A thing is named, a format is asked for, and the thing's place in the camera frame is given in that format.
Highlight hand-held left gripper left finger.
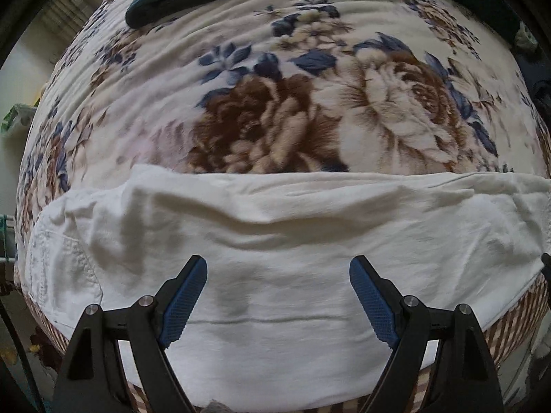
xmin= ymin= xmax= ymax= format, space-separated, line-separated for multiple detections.
xmin=52 ymin=255 xmax=208 ymax=413

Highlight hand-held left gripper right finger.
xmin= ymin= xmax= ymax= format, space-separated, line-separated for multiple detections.
xmin=349 ymin=255 xmax=504 ymax=413

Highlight white pants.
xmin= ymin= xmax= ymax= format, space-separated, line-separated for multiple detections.
xmin=24 ymin=163 xmax=551 ymax=409

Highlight dark blue cloth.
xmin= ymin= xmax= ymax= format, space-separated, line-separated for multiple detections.
xmin=514 ymin=49 xmax=551 ymax=115

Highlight floral plush blanket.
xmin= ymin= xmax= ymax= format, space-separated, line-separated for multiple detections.
xmin=13 ymin=0 xmax=551 ymax=413

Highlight grey fur trim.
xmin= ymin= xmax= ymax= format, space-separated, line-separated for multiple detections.
xmin=514 ymin=23 xmax=539 ymax=50

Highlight green and white bag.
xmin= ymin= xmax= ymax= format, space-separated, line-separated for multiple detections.
xmin=0 ymin=102 xmax=37 ymax=135

